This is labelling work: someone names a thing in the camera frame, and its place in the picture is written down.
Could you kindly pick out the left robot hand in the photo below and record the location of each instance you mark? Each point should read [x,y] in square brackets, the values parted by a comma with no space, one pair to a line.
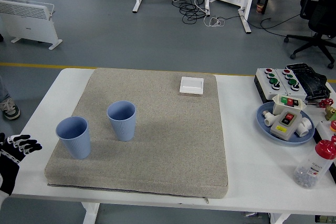
[10,161]

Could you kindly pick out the blue ribbed plastic cup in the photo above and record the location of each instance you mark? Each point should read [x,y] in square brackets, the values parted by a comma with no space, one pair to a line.
[123,129]
[76,145]

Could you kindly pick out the person's shoe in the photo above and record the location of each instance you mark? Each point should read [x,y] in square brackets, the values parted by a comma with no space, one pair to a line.
[10,111]

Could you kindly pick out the person's leg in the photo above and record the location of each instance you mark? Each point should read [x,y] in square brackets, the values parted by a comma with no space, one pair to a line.
[3,90]

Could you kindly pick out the white table leg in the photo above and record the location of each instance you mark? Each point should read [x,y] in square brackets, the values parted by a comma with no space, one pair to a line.
[90,213]
[279,219]

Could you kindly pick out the white panel heater with grille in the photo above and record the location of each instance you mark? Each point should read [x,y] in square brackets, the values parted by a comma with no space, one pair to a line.
[29,27]

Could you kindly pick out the grey-brown cushion mat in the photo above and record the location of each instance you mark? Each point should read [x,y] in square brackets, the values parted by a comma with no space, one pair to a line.
[157,142]

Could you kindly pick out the blue round plate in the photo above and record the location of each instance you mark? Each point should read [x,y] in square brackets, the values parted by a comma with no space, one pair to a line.
[262,129]

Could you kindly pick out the white pipe fitting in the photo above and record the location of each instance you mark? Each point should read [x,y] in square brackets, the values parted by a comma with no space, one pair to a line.
[269,120]
[304,128]

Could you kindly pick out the white four-button control box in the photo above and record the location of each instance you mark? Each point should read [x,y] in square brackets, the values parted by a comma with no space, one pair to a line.
[284,83]
[265,86]

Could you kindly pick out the small can on floor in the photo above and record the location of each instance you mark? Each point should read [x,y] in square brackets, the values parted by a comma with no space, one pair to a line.
[260,8]

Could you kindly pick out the clear bottle with red cap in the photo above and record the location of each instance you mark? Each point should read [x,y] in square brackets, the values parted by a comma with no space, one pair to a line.
[312,169]

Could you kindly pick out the black foot pedal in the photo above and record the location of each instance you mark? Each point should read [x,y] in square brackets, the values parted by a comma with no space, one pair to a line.
[312,79]

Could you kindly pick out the box with red stop button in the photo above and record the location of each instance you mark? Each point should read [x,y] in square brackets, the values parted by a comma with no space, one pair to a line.
[325,132]

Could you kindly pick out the olive box under table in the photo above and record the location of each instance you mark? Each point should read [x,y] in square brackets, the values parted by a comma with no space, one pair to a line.
[325,220]

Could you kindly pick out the brass valve with red handwheel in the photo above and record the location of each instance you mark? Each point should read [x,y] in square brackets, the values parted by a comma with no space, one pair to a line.
[329,111]

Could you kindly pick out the black office chair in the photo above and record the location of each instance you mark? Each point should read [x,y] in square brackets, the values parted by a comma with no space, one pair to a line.
[321,22]

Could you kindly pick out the white wall switch panel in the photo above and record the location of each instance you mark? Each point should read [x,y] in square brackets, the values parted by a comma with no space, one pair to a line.
[191,85]

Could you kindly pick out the grey red-black button switch box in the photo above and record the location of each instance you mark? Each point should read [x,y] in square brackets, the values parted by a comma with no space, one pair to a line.
[282,127]

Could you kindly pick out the white green-red button switch box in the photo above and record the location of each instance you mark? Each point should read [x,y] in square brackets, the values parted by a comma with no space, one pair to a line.
[279,106]

